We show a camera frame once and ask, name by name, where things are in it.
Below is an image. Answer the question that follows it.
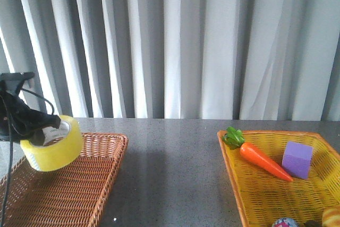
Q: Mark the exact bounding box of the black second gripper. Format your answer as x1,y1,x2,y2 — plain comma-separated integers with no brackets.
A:
1,80,61,146

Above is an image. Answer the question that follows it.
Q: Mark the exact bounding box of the yellow packing tape roll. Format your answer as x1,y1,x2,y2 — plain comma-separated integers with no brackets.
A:
20,115,84,172

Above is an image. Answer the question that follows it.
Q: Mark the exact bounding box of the brown wicker basket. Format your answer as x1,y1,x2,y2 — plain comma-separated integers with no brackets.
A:
1,133,129,226

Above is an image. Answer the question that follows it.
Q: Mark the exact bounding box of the orange toy carrot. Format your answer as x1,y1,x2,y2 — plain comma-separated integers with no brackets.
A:
222,127,293,182

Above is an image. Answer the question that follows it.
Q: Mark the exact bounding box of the grey pleated curtain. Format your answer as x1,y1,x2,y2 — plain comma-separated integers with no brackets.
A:
1,0,339,121

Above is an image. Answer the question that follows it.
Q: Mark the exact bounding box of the yellow plastic woven basket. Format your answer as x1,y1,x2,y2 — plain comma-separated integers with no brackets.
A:
219,130,339,226

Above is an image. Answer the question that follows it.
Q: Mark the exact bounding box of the purple foam cube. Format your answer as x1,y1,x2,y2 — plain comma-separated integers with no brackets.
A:
282,141,313,179

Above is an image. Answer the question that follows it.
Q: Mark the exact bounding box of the colourful patterned ball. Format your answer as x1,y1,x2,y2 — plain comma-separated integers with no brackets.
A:
271,217,299,227

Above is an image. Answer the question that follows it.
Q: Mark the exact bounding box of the golden bread roll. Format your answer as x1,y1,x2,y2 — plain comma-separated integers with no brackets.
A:
322,205,340,227

